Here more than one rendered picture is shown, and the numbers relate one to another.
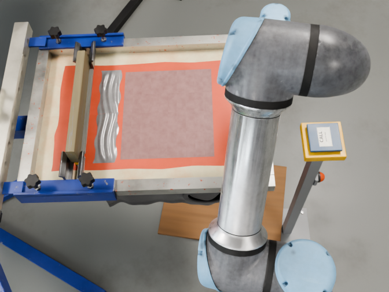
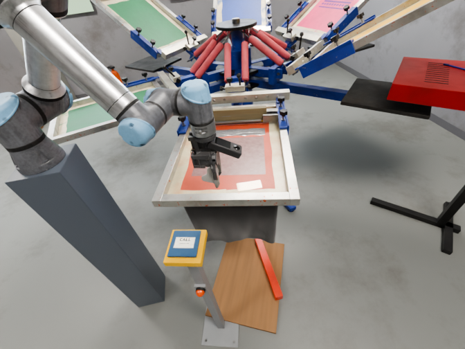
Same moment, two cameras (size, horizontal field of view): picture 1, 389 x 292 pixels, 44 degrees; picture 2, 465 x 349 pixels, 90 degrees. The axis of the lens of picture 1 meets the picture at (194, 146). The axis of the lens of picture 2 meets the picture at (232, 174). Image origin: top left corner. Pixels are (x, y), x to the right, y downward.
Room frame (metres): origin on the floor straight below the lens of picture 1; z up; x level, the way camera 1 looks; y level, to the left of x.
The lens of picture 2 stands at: (0.93, -0.84, 1.66)
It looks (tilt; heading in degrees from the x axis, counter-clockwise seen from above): 42 degrees down; 95
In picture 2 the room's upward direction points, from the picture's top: 8 degrees counter-clockwise
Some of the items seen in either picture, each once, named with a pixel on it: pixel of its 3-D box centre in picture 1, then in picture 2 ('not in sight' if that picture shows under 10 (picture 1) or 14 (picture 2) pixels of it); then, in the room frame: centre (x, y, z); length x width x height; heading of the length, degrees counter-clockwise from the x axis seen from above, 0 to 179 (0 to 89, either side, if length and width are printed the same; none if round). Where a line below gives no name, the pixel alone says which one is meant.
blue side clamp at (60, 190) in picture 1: (66, 190); (187, 122); (0.60, 0.40, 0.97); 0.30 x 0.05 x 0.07; 86
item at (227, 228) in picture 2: not in sight; (231, 218); (0.84, -0.15, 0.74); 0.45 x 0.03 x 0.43; 176
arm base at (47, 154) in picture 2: not in sight; (33, 149); (0.20, -0.19, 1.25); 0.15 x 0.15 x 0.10
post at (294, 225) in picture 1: (301, 194); (208, 296); (0.70, -0.41, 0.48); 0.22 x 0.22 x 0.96; 86
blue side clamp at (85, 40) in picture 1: (83, 46); (281, 117); (1.15, 0.36, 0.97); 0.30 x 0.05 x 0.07; 86
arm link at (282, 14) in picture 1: (273, 28); (196, 102); (0.81, -0.23, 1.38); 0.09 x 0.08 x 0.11; 164
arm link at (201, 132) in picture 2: not in sight; (203, 127); (0.81, -0.23, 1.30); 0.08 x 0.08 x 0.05
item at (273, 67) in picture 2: not in sight; (239, 68); (0.93, 1.20, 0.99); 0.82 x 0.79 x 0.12; 86
